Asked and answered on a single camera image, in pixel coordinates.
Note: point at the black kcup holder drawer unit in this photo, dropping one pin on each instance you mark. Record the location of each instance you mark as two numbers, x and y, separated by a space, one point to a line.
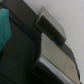
36 52

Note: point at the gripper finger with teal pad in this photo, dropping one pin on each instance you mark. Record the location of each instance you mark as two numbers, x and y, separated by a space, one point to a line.
5 31

